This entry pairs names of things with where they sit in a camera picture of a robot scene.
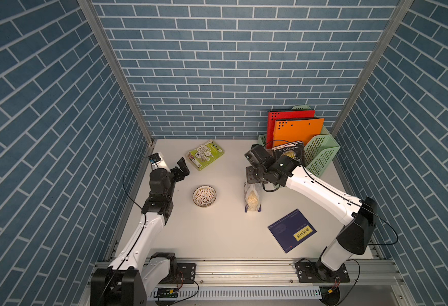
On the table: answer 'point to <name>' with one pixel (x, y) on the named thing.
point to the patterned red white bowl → (204, 196)
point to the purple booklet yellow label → (291, 230)
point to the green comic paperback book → (201, 155)
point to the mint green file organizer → (262, 139)
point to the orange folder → (287, 131)
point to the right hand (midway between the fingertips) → (252, 174)
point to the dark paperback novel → (293, 150)
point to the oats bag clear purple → (252, 192)
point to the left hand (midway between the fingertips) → (180, 160)
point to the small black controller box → (166, 292)
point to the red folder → (273, 116)
